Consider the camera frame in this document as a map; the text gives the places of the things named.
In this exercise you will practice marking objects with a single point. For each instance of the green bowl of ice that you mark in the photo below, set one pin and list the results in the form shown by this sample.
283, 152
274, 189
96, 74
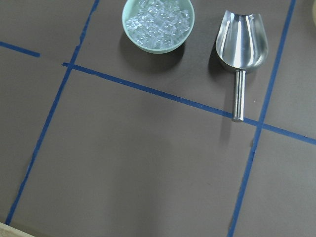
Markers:
158, 26

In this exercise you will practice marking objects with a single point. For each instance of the steel ice scoop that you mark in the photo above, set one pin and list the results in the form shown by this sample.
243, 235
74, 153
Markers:
242, 47

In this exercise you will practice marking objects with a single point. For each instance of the bamboo cutting board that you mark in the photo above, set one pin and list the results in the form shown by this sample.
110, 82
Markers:
8, 231

